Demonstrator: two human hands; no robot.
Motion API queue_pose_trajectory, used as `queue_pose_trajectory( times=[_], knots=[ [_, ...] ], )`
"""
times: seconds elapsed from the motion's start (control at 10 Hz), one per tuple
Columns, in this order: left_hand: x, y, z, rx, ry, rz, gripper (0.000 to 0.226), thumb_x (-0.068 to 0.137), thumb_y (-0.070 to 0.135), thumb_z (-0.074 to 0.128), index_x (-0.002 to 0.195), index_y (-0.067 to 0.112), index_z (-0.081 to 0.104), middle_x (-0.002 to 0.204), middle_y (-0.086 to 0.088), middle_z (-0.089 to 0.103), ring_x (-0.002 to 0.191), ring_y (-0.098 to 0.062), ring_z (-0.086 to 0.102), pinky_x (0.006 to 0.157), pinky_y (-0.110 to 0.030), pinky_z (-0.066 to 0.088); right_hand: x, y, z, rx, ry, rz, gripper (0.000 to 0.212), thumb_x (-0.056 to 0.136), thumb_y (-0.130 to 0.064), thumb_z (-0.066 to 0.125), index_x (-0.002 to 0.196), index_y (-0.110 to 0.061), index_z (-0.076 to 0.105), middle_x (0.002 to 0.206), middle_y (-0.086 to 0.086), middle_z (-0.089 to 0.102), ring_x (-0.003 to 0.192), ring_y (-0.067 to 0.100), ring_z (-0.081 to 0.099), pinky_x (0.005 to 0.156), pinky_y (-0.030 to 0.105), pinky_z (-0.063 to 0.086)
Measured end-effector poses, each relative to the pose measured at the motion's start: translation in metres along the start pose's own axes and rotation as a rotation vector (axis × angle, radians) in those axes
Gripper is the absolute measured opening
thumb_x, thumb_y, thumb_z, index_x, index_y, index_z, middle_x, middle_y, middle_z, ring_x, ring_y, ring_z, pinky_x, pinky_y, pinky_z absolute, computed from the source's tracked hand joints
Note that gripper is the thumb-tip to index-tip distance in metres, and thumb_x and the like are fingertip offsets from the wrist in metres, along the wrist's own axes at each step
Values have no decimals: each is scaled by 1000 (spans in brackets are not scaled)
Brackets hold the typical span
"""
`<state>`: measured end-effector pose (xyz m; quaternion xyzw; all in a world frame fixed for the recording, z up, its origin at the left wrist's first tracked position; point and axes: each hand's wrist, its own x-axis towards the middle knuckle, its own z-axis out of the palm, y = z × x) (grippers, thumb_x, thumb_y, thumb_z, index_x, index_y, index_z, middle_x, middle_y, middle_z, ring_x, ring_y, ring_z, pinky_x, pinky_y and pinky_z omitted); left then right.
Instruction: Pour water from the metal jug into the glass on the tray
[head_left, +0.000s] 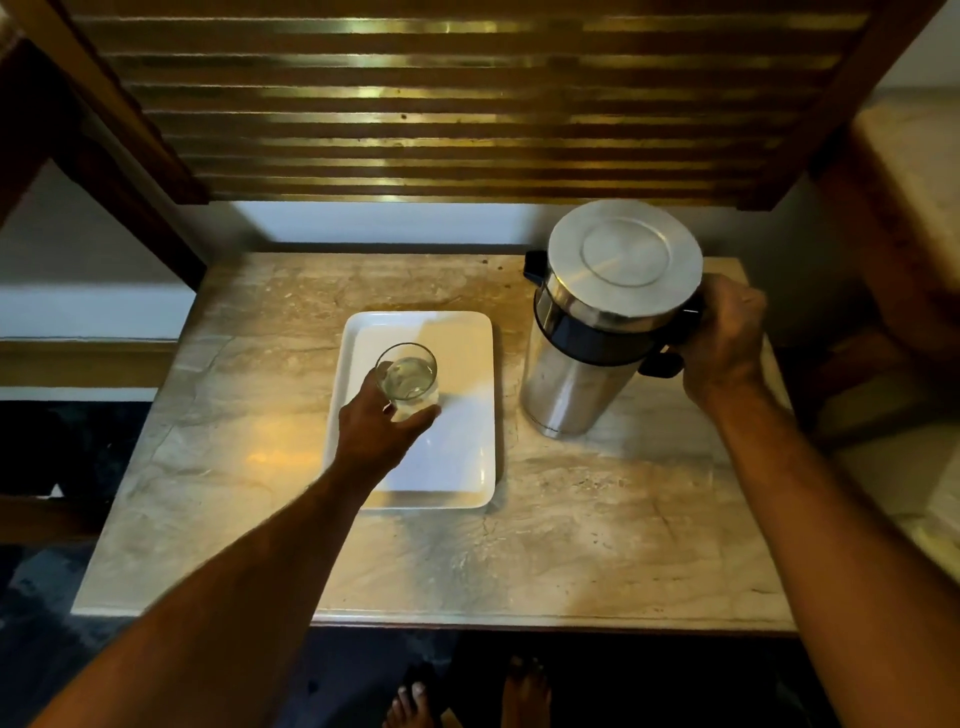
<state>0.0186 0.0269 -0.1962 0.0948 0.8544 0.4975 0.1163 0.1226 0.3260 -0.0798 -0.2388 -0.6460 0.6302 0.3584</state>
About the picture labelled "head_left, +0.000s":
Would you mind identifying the person's left hand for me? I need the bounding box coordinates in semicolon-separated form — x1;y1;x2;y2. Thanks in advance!
333;362;443;485

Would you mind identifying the person's foot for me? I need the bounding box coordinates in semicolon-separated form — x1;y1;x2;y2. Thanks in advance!
501;656;553;728
382;678;444;728

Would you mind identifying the white rectangular tray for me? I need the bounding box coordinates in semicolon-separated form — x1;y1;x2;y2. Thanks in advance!
322;310;498;512

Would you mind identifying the stainless steel thermos jug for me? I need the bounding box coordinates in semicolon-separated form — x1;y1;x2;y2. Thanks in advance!
519;198;706;440

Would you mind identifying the person's left foot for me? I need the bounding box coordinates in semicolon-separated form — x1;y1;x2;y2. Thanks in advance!
382;678;444;728

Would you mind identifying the wooden slatted panel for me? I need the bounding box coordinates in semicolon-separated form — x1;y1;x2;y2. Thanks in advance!
0;0;948;212

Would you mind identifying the person's right hand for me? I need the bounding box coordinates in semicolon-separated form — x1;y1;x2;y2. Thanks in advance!
672;273;769;411

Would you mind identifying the clear drinking glass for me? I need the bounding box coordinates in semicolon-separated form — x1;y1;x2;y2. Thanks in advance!
374;342;441;423

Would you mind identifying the person's right foot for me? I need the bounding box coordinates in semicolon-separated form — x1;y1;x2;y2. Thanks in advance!
501;656;553;728

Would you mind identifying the person's left forearm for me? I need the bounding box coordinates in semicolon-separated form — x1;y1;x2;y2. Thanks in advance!
30;463;376;728

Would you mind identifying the marble side counter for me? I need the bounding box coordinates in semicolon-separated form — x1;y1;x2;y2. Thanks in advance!
813;90;960;586

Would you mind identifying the person's right forearm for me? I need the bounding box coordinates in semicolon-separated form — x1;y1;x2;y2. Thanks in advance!
705;375;960;728

